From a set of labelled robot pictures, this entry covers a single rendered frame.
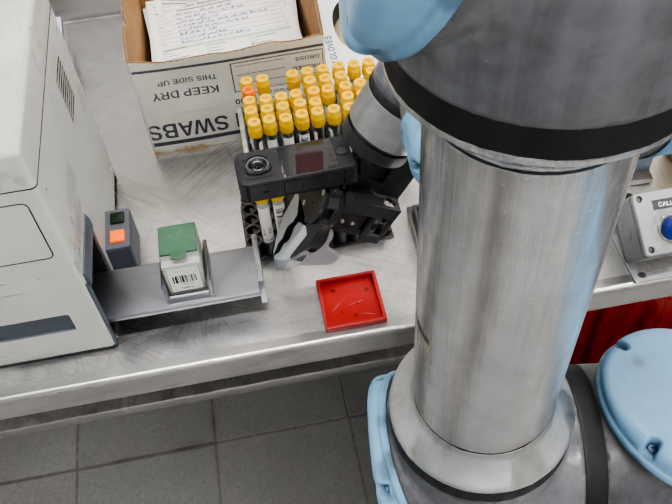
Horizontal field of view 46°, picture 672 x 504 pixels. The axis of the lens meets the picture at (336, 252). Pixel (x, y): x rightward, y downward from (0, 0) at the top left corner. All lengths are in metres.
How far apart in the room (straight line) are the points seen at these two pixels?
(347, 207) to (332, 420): 1.07
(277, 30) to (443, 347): 0.81
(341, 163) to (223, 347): 0.25
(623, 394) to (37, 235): 0.50
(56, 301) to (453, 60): 0.64
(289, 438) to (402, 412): 1.29
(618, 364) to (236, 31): 0.77
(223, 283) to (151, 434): 1.01
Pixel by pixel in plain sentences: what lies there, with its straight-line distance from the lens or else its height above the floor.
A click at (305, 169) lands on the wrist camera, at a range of 0.74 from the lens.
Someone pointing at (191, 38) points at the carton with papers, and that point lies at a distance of 1.15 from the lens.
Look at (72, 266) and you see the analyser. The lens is 0.78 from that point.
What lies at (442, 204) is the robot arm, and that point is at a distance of 0.32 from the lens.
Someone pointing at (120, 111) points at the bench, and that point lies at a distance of 1.16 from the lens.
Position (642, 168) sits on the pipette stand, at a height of 0.89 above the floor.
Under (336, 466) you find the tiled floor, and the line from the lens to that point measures 1.74.
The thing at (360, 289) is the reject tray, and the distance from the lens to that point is 0.89.
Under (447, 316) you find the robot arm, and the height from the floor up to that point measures 1.29.
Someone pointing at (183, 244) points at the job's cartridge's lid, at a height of 0.98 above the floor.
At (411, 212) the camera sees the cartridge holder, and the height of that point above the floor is 0.89.
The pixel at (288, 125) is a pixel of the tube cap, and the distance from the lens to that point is 0.92.
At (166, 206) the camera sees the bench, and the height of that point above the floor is 0.88.
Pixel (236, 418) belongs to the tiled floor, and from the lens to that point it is 1.82.
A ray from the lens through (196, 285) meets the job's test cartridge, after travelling 0.85.
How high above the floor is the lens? 1.60
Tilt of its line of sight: 51 degrees down
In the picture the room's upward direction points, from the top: 4 degrees counter-clockwise
